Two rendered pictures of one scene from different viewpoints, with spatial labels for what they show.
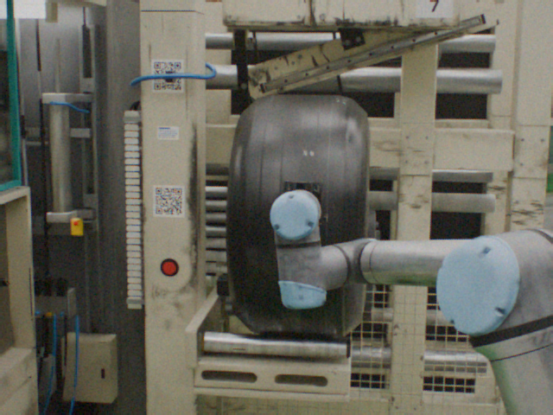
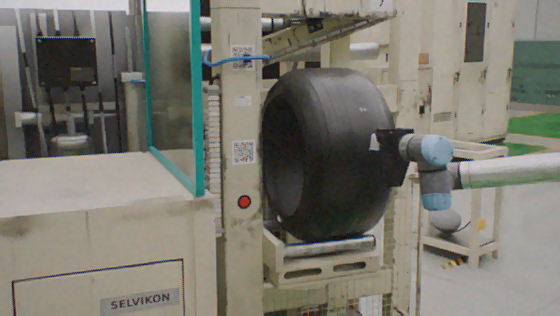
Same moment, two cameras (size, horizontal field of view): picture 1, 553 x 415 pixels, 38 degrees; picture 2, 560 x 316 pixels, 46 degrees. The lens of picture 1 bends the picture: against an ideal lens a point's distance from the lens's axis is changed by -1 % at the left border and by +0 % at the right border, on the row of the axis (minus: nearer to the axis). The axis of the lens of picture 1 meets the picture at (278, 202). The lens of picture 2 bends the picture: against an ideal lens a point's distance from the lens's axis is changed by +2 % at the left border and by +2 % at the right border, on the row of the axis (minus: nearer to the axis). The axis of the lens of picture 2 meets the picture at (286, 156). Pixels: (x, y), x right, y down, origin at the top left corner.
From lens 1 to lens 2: 1.05 m
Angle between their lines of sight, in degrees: 27
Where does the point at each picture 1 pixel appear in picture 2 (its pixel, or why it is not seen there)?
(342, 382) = (375, 263)
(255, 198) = (337, 143)
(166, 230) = (241, 174)
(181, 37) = (252, 28)
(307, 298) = (447, 202)
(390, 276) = (486, 182)
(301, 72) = (281, 50)
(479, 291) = not seen: outside the picture
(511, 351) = not seen: outside the picture
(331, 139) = (372, 98)
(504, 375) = not seen: outside the picture
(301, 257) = (444, 176)
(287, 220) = (440, 153)
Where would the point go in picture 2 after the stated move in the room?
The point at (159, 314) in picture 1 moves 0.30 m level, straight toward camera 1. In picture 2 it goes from (236, 238) to (293, 265)
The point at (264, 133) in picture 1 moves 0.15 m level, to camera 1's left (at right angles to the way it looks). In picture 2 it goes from (329, 97) to (285, 99)
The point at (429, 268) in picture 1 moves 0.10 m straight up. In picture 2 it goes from (520, 174) to (523, 135)
